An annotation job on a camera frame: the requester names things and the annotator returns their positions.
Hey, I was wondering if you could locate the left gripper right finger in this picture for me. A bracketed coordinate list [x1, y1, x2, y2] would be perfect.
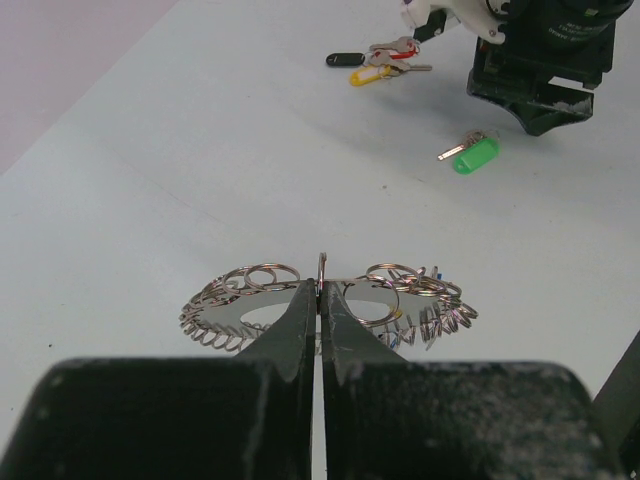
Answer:
[319, 282, 626, 480]

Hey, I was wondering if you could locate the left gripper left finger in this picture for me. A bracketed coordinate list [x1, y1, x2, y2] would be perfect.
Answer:
[1, 281, 316, 479]

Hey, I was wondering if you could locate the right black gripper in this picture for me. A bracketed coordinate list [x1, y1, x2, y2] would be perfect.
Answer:
[413, 1, 614, 137]

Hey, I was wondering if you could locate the black tag key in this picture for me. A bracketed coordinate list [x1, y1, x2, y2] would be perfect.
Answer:
[325, 52, 366, 68]

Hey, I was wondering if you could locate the red tag key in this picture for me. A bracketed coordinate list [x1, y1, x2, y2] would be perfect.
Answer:
[369, 36, 420, 60]

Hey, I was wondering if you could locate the green tag key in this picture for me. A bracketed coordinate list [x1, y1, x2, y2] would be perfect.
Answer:
[437, 129, 501, 175]

